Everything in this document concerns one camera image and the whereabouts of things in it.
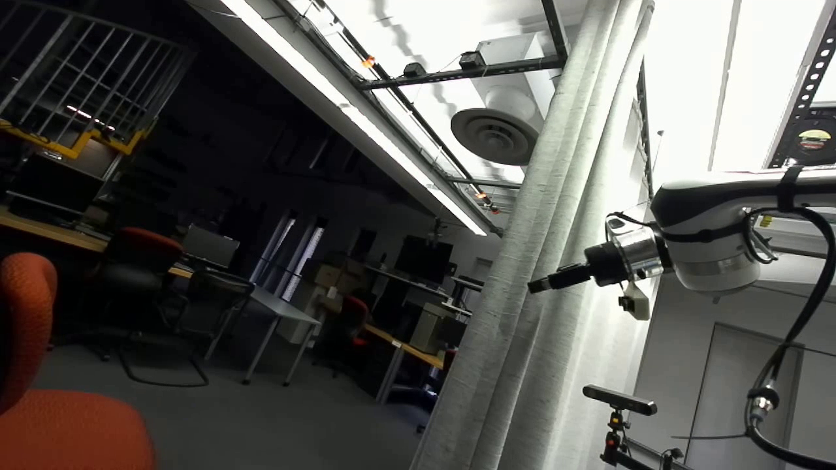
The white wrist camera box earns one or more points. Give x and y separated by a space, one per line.
635 302

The small black ceiling sensor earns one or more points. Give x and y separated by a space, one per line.
472 59
413 70

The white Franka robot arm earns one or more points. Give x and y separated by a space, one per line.
715 263

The black background monitor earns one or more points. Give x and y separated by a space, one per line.
425 261

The long wooden bench table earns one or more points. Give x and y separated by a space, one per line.
52 232

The black curtain rod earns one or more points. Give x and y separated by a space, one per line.
453 74

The round ceiling air vent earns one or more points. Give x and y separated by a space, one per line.
491 134

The black camera on tripod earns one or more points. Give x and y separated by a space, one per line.
617 399

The orange chair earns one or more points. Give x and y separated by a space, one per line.
52 428

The yellow edged desk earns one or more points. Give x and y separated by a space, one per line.
395 341

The small red chair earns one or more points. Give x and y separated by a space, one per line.
356 306

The grey fabric curtain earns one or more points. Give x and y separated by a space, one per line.
538 263

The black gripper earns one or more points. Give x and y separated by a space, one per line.
608 266

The yellow metal frame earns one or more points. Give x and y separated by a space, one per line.
26 133

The long ceiling light strip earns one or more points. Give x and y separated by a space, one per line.
349 114

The grey table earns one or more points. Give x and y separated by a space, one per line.
284 306

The grey box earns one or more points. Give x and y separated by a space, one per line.
211 247

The red and black office chair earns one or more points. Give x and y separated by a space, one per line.
145 263

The black disc with yellow label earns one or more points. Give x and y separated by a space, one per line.
814 140

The perforated metal upright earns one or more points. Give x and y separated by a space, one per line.
814 62

